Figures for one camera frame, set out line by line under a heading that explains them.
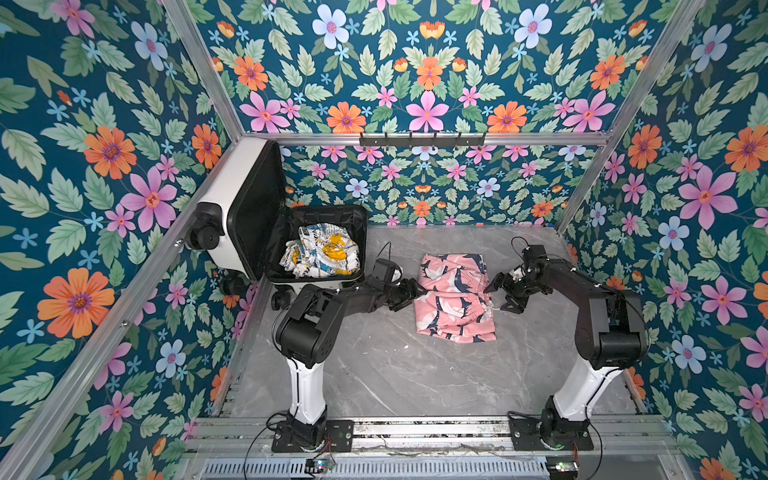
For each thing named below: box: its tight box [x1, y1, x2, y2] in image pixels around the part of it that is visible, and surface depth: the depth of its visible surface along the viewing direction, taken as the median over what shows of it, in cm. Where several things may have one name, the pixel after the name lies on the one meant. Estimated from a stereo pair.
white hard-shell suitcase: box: [183, 138, 367, 311], surface depth 95 cm
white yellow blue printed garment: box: [279, 223, 361, 279], surface depth 101 cm
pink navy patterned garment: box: [414, 253, 497, 344], surface depth 97 cm
